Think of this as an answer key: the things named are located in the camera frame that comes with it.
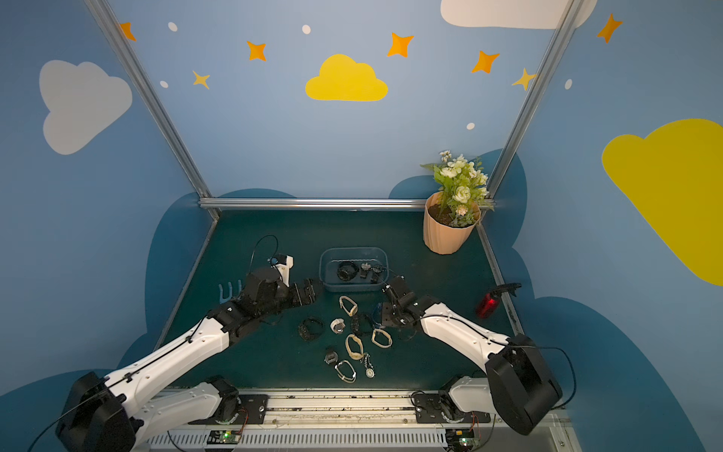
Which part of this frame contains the red spray bottle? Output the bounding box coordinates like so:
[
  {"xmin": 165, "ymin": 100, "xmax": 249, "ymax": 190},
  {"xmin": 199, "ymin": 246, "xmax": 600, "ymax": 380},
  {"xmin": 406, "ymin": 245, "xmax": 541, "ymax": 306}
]
[{"xmin": 476, "ymin": 282, "xmax": 522, "ymax": 318}]

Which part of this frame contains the aluminium frame right post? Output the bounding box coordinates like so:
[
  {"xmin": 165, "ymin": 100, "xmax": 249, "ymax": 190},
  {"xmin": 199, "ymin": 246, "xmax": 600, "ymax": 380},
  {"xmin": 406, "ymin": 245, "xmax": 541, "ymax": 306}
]
[{"xmin": 488, "ymin": 0, "xmax": 585, "ymax": 199}]

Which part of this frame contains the blue garden fork wooden handle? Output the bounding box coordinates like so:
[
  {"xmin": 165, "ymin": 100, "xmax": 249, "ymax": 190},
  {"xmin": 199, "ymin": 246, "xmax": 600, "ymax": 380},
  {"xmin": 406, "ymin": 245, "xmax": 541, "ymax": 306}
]
[{"xmin": 218, "ymin": 280, "xmax": 243, "ymax": 304}]

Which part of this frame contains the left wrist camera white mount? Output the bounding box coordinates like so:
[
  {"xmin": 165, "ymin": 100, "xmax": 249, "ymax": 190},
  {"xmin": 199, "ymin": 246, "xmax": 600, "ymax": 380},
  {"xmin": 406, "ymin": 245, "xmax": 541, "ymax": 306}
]
[{"xmin": 269, "ymin": 253, "xmax": 294, "ymax": 286}]

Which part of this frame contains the black round dial watch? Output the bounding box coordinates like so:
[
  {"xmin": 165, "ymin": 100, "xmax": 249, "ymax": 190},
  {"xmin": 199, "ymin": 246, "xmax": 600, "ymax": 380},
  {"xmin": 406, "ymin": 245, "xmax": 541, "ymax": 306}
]
[{"xmin": 360, "ymin": 262, "xmax": 372, "ymax": 280}]

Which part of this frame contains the small black watch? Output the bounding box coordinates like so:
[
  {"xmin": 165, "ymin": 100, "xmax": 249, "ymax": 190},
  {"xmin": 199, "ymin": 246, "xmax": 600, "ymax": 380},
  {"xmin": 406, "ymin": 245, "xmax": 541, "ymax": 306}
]
[{"xmin": 324, "ymin": 348, "xmax": 339, "ymax": 366}]

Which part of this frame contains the beige band watch middle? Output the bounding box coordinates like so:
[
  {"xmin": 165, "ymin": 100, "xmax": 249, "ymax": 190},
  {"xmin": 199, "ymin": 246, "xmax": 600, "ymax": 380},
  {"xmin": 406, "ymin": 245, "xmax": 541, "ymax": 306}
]
[{"xmin": 345, "ymin": 334, "xmax": 365, "ymax": 361}]

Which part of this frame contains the black wide band watch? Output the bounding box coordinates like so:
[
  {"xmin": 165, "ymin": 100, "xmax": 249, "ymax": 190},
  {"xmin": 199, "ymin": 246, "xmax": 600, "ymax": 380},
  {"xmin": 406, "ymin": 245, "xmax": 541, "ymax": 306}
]
[{"xmin": 336, "ymin": 261, "xmax": 360, "ymax": 283}]

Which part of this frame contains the transparent blue watch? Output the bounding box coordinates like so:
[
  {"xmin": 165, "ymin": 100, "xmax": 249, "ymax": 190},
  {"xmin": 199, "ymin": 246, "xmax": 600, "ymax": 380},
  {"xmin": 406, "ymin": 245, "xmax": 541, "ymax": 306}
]
[{"xmin": 372, "ymin": 302, "xmax": 393, "ymax": 329}]

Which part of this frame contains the peach ribbed flower pot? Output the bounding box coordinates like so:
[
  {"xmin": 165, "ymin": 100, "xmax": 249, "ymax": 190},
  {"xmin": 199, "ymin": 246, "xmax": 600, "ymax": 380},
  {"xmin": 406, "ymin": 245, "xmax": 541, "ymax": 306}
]
[{"xmin": 423, "ymin": 192, "xmax": 481, "ymax": 255}]

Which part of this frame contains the black band smartwatch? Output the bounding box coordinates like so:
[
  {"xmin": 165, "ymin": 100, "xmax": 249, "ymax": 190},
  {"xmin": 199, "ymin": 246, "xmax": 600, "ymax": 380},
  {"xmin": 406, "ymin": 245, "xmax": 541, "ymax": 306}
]
[{"xmin": 297, "ymin": 318, "xmax": 325, "ymax": 342}]

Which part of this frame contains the right green circuit board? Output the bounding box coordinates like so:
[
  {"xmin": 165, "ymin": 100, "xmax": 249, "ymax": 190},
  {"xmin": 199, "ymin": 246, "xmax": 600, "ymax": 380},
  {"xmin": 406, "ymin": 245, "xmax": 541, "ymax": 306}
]
[{"xmin": 445, "ymin": 429, "xmax": 479, "ymax": 452}]

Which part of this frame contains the white strap silver watch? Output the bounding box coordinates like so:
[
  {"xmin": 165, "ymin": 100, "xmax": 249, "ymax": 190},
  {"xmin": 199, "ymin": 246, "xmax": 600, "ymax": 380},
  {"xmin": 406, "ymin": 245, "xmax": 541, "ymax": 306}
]
[{"xmin": 329, "ymin": 318, "xmax": 346, "ymax": 334}]

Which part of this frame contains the beige square watch upper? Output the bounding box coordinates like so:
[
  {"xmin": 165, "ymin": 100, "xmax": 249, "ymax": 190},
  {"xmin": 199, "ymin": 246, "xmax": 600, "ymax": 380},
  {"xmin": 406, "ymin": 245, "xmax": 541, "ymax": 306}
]
[{"xmin": 339, "ymin": 296, "xmax": 359, "ymax": 318}]

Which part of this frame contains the aluminium frame back bar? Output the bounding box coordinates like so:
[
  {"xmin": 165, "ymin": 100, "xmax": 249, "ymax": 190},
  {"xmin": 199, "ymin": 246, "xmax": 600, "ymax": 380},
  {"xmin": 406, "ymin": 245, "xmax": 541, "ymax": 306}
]
[{"xmin": 199, "ymin": 198, "xmax": 427, "ymax": 211}]

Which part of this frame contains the aluminium frame left post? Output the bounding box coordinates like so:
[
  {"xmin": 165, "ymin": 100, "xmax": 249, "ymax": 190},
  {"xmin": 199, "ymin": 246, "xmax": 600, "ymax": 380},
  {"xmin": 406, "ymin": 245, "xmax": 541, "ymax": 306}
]
[{"xmin": 85, "ymin": 0, "xmax": 212, "ymax": 202}]

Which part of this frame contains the artificial white flower plant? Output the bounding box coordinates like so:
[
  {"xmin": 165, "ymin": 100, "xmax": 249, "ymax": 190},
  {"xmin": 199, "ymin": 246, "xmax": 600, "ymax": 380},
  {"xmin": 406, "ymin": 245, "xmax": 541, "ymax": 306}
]
[{"xmin": 423, "ymin": 150, "xmax": 494, "ymax": 229}]

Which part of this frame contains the aluminium frame post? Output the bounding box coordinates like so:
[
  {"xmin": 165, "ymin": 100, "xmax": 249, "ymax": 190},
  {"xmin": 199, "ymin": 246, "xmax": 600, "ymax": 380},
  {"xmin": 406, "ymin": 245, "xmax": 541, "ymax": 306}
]
[
  {"xmin": 85, "ymin": 0, "xmax": 212, "ymax": 202},
  {"xmin": 488, "ymin": 0, "xmax": 585, "ymax": 199}
]

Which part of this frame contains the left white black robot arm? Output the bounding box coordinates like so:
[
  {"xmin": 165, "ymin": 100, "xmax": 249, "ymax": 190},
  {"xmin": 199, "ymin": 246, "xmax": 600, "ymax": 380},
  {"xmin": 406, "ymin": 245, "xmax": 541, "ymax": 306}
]
[{"xmin": 56, "ymin": 264, "xmax": 320, "ymax": 451}]

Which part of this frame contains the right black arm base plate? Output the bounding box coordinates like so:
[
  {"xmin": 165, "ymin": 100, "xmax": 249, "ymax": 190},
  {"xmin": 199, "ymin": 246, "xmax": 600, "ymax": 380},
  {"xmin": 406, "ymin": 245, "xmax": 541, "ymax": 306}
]
[{"xmin": 410, "ymin": 391, "xmax": 491, "ymax": 424}]

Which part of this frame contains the green circuit board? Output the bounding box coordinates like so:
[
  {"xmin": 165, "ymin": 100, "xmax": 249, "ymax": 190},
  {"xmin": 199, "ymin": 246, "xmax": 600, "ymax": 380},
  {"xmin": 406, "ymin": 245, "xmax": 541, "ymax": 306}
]
[
  {"xmin": 206, "ymin": 431, "xmax": 242, "ymax": 446},
  {"xmin": 445, "ymin": 429, "xmax": 479, "ymax": 452}
]

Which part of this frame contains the silver bracelet watch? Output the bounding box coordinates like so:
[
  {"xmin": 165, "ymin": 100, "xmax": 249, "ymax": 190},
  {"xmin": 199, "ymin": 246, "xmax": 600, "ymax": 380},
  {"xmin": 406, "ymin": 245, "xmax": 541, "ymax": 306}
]
[{"xmin": 334, "ymin": 360, "xmax": 357, "ymax": 384}]

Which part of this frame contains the left green circuit board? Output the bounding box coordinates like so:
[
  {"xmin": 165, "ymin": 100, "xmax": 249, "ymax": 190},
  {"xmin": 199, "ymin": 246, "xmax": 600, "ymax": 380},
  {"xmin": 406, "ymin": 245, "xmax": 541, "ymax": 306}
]
[{"xmin": 206, "ymin": 431, "xmax": 242, "ymax": 446}]

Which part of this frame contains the black dial strap watch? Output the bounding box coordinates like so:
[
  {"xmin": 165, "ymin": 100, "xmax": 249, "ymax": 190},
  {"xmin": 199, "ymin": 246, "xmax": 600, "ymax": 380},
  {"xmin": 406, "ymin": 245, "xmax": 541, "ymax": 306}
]
[{"xmin": 371, "ymin": 266, "xmax": 384, "ymax": 284}]

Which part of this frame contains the cream band watch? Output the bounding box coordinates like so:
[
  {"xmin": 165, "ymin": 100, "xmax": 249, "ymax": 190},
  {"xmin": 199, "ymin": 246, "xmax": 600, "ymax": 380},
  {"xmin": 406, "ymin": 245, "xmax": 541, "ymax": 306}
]
[{"xmin": 371, "ymin": 329, "xmax": 394, "ymax": 350}]

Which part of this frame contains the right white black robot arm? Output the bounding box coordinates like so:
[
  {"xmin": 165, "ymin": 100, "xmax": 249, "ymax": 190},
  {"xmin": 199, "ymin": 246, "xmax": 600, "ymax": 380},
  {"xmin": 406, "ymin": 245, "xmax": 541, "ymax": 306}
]
[{"xmin": 381, "ymin": 276, "xmax": 563, "ymax": 435}]

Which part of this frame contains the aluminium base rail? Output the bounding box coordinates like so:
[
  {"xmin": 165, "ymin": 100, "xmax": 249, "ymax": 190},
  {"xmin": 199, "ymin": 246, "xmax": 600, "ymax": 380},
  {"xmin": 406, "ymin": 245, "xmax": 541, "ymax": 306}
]
[{"xmin": 137, "ymin": 390, "xmax": 581, "ymax": 451}]

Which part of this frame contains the blue plastic storage box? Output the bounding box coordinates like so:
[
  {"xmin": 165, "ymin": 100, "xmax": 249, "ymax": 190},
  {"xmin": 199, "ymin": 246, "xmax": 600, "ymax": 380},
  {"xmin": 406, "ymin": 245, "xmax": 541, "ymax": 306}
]
[{"xmin": 319, "ymin": 247, "xmax": 391, "ymax": 293}]

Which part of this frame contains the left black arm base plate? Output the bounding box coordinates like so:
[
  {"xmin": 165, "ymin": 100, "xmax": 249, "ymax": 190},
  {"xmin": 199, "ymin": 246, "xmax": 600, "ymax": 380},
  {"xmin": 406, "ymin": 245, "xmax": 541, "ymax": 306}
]
[{"xmin": 189, "ymin": 394, "xmax": 269, "ymax": 426}]

